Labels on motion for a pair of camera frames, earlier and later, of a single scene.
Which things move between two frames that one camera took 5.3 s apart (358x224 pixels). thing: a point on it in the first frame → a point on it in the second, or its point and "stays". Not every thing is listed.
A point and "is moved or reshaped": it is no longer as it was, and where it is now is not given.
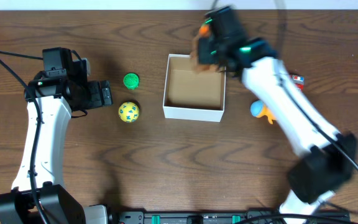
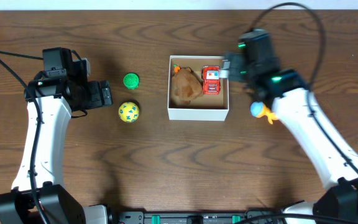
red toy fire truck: (298, 79) is moved or reshaped
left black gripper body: (105, 93) stays
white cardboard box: (189, 94) stays
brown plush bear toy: (198, 67) → (186, 85)
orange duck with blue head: (259, 109) stays
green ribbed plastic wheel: (131, 81) stays
